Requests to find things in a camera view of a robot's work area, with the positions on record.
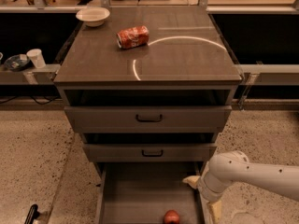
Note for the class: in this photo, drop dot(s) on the grey drawer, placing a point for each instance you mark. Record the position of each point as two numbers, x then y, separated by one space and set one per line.
142 192
149 152
148 119

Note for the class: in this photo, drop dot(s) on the white paper cup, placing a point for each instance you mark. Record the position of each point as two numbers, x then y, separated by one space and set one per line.
36 57

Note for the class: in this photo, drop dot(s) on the top grey drawer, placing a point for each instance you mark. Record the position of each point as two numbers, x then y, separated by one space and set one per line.
148 119

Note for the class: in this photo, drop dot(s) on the grey drawer cabinet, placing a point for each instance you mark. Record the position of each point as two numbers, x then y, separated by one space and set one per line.
184 63

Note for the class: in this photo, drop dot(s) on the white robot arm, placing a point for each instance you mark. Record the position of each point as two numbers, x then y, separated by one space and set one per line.
226 168

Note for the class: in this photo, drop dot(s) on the metal side shelf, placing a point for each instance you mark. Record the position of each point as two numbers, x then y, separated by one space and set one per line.
30 76

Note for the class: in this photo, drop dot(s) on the middle grey drawer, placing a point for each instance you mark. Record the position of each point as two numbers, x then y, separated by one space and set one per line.
149 152

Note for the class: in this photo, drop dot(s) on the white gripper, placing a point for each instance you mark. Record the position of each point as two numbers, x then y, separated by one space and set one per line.
204 188

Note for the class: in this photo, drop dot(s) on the red apple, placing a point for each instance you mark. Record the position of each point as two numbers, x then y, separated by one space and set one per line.
171 217

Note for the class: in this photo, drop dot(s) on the bottom grey drawer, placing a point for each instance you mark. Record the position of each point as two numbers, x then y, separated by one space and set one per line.
142 192

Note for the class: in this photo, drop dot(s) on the white bowl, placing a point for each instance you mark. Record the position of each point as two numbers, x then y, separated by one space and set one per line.
93 16

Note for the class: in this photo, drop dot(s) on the dark blue bowl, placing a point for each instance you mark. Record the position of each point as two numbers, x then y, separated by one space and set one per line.
17 62

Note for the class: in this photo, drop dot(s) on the black object on floor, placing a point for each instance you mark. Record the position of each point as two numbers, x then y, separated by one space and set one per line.
32 215

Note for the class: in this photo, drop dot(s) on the crushed red soda can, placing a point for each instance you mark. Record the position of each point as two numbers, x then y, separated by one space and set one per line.
133 37

